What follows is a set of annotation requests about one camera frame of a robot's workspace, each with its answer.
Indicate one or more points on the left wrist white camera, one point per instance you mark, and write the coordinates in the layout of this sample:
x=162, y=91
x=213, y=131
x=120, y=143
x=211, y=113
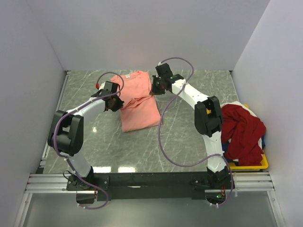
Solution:
x=100, y=86

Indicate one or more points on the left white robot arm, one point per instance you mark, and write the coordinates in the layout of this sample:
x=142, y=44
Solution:
x=66, y=135

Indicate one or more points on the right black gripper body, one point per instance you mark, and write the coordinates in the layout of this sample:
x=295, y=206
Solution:
x=162, y=80

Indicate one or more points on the blue t shirt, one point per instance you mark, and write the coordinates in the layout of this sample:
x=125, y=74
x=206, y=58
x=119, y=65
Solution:
x=261, y=142

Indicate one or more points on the white t shirt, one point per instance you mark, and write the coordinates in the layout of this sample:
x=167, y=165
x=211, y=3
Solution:
x=243, y=106

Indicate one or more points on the pink t shirt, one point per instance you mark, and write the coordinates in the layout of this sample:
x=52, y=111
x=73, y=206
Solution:
x=139, y=110

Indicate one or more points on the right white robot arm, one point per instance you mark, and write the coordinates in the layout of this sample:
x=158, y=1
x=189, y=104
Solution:
x=208, y=121

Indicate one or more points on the red t shirt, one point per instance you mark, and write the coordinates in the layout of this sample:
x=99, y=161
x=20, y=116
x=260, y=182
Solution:
x=241, y=133

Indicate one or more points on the yellow plastic bin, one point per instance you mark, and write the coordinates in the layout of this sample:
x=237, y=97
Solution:
x=246, y=166

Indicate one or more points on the black base beam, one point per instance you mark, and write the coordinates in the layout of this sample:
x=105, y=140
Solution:
x=123, y=186

